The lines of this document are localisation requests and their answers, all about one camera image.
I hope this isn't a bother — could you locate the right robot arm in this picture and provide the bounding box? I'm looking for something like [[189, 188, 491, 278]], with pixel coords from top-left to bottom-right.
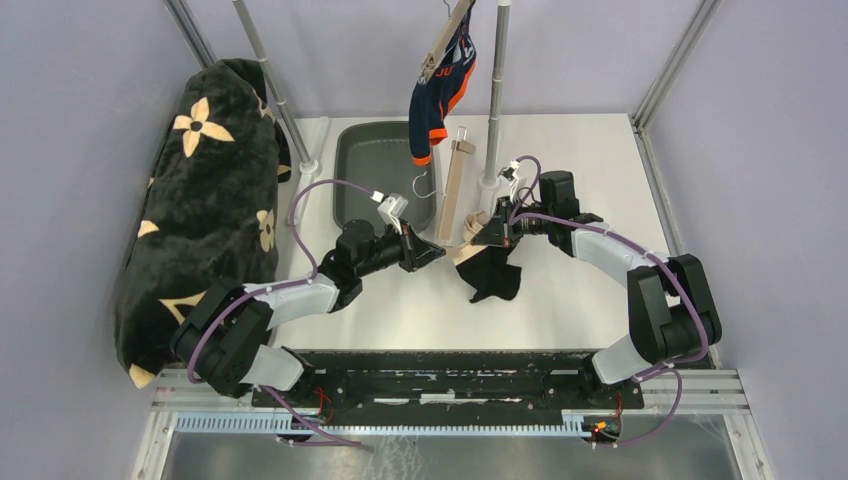
[[466, 170, 722, 408]]

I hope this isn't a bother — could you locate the grey plastic basin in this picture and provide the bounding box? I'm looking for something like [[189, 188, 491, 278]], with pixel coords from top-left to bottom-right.
[[335, 120, 436, 233]]

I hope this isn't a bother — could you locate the black underwear white waistband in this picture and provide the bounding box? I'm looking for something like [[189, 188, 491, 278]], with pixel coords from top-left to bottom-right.
[[449, 211, 522, 304]]

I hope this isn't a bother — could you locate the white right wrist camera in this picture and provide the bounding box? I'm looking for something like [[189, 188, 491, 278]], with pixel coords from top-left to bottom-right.
[[499, 160, 527, 202]]

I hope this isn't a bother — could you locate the aluminium frame rail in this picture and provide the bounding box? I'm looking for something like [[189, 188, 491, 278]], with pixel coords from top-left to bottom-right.
[[631, 0, 721, 132]]

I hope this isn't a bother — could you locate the navy orange underwear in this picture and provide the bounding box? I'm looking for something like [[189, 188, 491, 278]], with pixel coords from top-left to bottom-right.
[[408, 3, 477, 166]]

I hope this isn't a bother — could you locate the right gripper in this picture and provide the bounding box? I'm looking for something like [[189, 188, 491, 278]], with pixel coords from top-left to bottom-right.
[[473, 195, 554, 248]]

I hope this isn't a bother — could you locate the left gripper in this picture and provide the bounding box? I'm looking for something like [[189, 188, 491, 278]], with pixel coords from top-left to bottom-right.
[[356, 218, 444, 278]]

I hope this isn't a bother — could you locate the white right pole base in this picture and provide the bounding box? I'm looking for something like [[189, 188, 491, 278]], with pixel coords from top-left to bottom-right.
[[477, 175, 501, 214]]

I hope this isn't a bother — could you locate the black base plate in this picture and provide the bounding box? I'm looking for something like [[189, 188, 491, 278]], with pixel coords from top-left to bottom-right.
[[281, 350, 645, 427]]

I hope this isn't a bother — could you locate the right metal rack pole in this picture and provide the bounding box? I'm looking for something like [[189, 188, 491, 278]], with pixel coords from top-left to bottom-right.
[[481, 0, 512, 189]]

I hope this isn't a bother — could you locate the left metal rack pole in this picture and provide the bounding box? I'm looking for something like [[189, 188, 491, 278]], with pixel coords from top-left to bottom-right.
[[232, 0, 316, 171]]

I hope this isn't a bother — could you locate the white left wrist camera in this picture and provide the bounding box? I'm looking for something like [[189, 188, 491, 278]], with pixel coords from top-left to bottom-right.
[[371, 190, 408, 233]]

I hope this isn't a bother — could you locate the metal rack pole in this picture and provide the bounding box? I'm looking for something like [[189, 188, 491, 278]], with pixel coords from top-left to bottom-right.
[[481, 0, 512, 189], [232, 0, 316, 171]]

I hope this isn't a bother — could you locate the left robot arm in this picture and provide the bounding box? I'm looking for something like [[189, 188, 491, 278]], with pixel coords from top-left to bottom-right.
[[170, 220, 446, 407]]

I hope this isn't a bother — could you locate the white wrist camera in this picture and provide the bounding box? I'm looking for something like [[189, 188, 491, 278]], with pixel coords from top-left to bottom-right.
[[371, 190, 408, 233], [499, 160, 527, 202]]

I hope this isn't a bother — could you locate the grey cable duct strip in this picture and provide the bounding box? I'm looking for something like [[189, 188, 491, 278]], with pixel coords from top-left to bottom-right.
[[175, 411, 590, 438]]

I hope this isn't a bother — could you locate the black floral plush blanket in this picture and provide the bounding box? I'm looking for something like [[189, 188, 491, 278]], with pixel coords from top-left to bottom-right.
[[114, 59, 292, 388]]

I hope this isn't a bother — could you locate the wooden clip hanger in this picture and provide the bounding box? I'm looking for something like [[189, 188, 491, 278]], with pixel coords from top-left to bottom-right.
[[417, 0, 475, 85], [411, 125, 476, 246]]

